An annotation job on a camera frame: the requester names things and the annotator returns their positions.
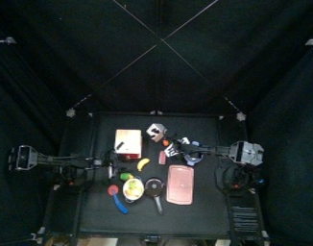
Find pink toy sushi piece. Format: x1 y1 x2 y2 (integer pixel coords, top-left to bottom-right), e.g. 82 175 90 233
157 150 168 165

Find green toy sushi roll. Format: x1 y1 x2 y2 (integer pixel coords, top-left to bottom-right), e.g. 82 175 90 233
118 172 135 182

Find yellow toy banana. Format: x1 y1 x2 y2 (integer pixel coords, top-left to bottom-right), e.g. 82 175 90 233
136 158 151 172

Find grey toy cube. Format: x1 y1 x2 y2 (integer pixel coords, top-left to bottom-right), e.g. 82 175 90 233
145 123 168 143

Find red and white toy box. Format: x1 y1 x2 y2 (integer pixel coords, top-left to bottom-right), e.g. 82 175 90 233
112 128 143 160

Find red and blue toy spoon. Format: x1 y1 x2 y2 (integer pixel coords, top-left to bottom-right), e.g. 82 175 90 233
106 184 129 215

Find pink rectangular tray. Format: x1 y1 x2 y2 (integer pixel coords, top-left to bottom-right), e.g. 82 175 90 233
165 164 195 206

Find black toy frying pan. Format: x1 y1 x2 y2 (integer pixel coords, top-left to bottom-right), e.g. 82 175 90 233
143 177 167 214

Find thin diagonal frame wire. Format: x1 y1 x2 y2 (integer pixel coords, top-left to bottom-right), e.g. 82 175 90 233
70 0 220 111
109 0 242 113

